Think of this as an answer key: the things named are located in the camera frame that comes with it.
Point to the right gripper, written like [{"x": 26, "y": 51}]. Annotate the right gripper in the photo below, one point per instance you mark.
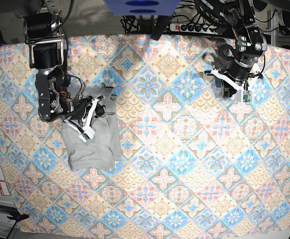
[{"x": 83, "y": 111}]

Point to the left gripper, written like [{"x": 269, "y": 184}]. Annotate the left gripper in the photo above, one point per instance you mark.
[{"x": 233, "y": 81}]

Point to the grey T-shirt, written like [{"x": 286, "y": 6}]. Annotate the grey T-shirt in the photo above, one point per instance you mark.
[{"x": 103, "y": 150}]

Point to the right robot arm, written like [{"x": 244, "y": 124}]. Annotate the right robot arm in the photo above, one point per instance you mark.
[{"x": 47, "y": 55}]

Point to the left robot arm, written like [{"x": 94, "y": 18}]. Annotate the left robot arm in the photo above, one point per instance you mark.
[{"x": 250, "y": 45}]

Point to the patterned colourful tablecloth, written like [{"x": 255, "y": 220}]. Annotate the patterned colourful tablecloth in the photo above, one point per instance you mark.
[{"x": 193, "y": 165}]

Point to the black power strip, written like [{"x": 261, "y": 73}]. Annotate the black power strip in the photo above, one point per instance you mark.
[{"x": 193, "y": 28}]

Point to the blue box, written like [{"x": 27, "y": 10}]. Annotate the blue box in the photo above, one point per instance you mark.
[{"x": 142, "y": 7}]

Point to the black clamp lower left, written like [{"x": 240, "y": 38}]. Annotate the black clamp lower left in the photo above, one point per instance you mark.
[{"x": 17, "y": 217}]

